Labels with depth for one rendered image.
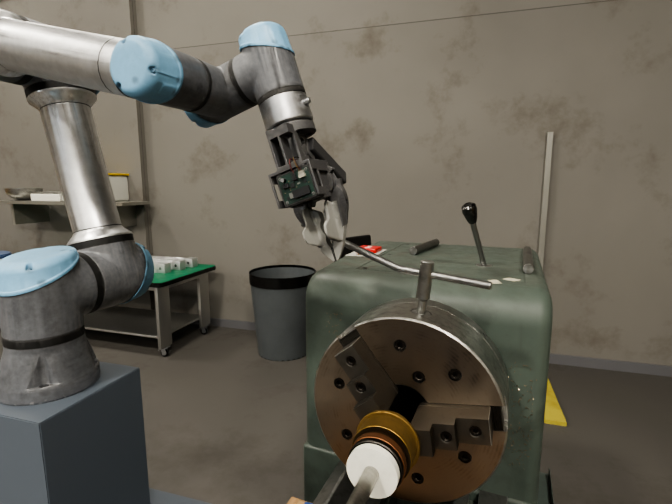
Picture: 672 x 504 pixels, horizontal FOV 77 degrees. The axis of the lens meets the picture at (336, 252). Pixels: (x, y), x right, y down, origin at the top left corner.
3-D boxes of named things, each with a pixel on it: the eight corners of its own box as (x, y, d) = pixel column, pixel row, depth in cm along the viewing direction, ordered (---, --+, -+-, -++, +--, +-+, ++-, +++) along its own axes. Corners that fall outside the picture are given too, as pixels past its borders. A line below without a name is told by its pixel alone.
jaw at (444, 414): (423, 390, 69) (501, 393, 64) (426, 419, 69) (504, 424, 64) (407, 425, 59) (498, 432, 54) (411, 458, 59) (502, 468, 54)
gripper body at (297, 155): (278, 214, 62) (253, 135, 61) (304, 211, 69) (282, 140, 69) (323, 197, 59) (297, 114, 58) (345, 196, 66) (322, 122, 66)
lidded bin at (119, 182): (131, 200, 433) (129, 173, 428) (99, 202, 395) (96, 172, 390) (94, 200, 447) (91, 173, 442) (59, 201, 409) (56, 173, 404)
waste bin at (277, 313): (325, 342, 389) (324, 266, 377) (302, 368, 334) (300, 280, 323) (269, 336, 405) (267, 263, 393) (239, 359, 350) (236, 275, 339)
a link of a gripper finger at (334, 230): (324, 265, 62) (305, 205, 62) (339, 259, 67) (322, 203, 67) (342, 260, 61) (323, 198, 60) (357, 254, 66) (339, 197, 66)
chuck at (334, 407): (326, 437, 85) (342, 286, 78) (491, 496, 73) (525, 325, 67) (306, 464, 76) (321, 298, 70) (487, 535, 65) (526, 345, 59)
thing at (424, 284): (426, 328, 70) (436, 261, 67) (423, 332, 68) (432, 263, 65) (414, 325, 70) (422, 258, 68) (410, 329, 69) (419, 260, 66)
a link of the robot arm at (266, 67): (250, 53, 69) (294, 29, 66) (270, 117, 70) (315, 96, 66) (221, 37, 62) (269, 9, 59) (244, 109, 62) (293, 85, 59)
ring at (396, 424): (363, 395, 64) (341, 427, 55) (425, 407, 60) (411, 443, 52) (363, 451, 65) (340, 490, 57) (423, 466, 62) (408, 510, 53)
